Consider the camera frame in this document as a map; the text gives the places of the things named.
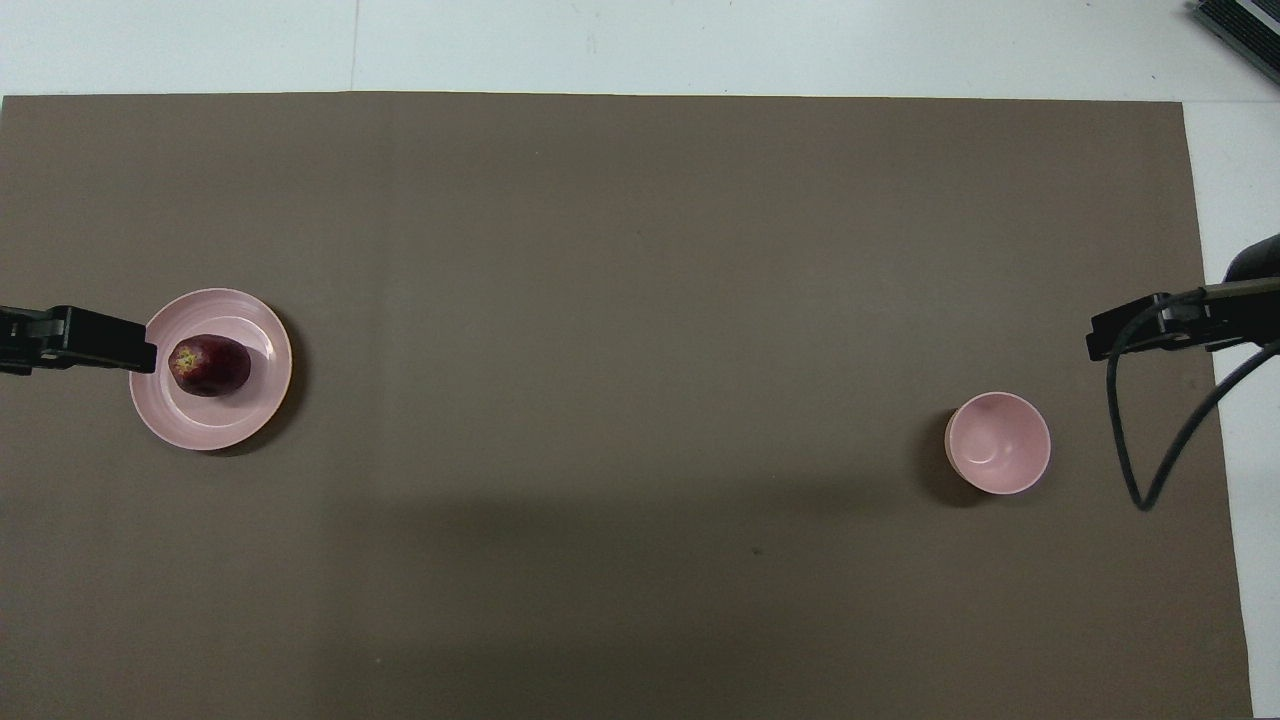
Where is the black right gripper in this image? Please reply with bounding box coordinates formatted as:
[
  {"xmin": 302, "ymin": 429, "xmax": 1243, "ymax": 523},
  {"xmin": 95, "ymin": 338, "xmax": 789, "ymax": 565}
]
[{"xmin": 1086, "ymin": 289, "xmax": 1280, "ymax": 362}]

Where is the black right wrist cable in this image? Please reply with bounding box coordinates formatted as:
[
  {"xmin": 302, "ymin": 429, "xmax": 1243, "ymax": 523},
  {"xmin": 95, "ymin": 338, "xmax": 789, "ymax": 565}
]
[{"xmin": 1106, "ymin": 280, "xmax": 1280, "ymax": 512}]

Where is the pink plate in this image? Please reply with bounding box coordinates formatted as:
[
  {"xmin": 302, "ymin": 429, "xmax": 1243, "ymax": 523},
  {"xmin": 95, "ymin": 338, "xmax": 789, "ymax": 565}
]
[{"xmin": 128, "ymin": 288, "xmax": 294, "ymax": 453}]

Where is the dark red apple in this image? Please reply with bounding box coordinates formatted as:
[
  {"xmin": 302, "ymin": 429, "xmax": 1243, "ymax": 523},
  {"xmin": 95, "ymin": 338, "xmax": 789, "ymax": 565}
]
[{"xmin": 167, "ymin": 334, "xmax": 252, "ymax": 398}]

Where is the brown table mat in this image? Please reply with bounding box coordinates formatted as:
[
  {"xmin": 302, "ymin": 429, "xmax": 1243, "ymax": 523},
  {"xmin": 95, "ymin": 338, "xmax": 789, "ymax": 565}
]
[{"xmin": 0, "ymin": 92, "xmax": 1254, "ymax": 720}]

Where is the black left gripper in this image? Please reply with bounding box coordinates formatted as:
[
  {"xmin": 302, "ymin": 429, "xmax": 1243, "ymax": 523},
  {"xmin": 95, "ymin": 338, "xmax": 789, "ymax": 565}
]
[{"xmin": 0, "ymin": 305, "xmax": 159, "ymax": 377}]

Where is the grey ridged metal device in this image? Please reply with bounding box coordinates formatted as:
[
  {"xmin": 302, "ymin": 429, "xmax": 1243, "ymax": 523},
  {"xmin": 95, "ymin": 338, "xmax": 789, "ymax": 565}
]
[{"xmin": 1190, "ymin": 0, "xmax": 1280, "ymax": 59}]

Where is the pink bowl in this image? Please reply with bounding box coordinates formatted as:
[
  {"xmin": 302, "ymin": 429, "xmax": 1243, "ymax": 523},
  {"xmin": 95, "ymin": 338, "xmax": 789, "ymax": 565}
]
[{"xmin": 944, "ymin": 391, "xmax": 1052, "ymax": 496}]

